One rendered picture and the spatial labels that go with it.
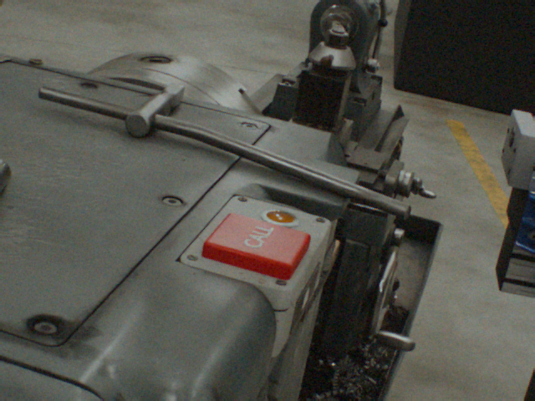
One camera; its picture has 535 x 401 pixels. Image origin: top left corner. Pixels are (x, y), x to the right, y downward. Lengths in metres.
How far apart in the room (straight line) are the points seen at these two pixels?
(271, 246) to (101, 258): 0.11
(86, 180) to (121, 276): 0.15
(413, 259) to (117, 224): 1.88
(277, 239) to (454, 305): 2.97
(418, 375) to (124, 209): 2.49
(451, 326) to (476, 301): 0.25
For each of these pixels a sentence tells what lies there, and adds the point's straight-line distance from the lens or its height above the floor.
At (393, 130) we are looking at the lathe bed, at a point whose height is 0.85.
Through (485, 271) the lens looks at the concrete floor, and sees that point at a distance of 4.02.
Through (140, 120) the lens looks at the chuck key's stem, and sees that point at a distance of 0.90.
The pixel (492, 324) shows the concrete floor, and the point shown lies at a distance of 3.64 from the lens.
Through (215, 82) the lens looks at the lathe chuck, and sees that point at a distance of 1.20.
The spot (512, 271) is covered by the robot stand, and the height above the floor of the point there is 0.89.
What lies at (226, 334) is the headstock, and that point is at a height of 1.25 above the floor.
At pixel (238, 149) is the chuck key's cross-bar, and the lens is 0.89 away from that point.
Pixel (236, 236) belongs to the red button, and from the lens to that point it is 0.73.
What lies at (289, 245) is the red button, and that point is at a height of 1.27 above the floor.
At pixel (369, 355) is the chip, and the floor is 0.55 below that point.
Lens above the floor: 1.56
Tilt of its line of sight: 22 degrees down
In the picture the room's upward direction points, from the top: 11 degrees clockwise
